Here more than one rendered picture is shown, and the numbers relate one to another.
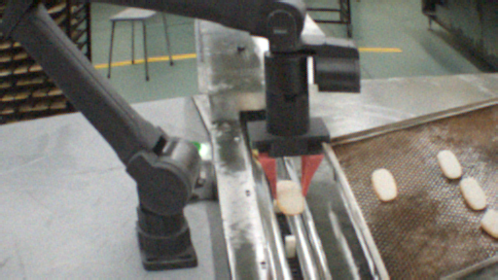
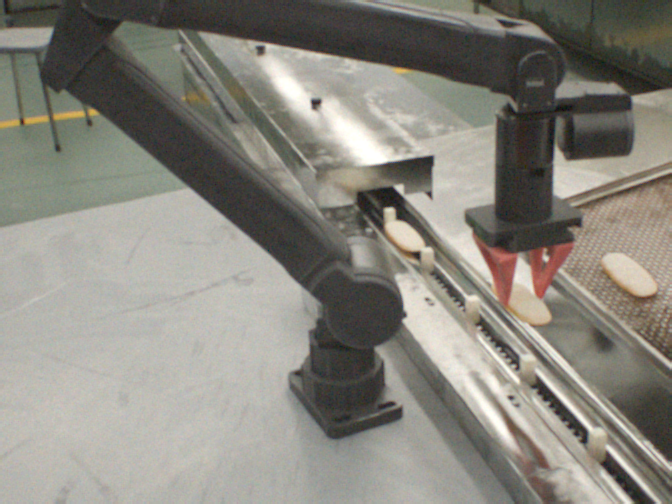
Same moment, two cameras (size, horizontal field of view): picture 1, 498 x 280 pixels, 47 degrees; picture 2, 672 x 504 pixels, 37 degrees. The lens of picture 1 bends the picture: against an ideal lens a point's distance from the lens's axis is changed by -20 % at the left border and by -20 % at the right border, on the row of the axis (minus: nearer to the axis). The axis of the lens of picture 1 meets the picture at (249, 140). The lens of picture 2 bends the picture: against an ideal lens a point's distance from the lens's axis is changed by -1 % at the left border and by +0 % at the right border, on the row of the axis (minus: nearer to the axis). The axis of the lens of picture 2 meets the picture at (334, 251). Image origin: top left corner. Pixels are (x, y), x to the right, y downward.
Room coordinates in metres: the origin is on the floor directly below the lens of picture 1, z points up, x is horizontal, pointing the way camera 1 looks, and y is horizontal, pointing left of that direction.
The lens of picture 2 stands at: (-0.01, 0.31, 1.43)
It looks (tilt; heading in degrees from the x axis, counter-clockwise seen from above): 26 degrees down; 349
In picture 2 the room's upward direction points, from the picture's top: 3 degrees counter-clockwise
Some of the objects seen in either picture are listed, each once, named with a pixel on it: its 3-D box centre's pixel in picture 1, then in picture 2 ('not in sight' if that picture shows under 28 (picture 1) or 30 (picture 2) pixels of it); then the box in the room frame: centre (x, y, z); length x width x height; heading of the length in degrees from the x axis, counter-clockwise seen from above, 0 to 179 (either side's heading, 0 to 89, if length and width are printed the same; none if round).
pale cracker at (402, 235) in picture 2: not in sight; (404, 234); (1.19, -0.02, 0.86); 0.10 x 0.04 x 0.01; 5
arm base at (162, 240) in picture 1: (161, 227); (342, 368); (0.88, 0.13, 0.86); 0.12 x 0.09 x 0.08; 12
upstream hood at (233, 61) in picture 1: (231, 31); (271, 74); (1.92, 0.04, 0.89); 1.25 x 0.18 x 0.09; 5
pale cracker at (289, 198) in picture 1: (289, 194); (520, 299); (0.85, -0.05, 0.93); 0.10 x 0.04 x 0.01; 5
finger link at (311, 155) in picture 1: (293, 164); (527, 258); (0.85, -0.06, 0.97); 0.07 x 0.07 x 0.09; 5
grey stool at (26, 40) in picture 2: (138, 41); (31, 88); (4.48, 0.74, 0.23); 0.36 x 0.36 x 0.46; 66
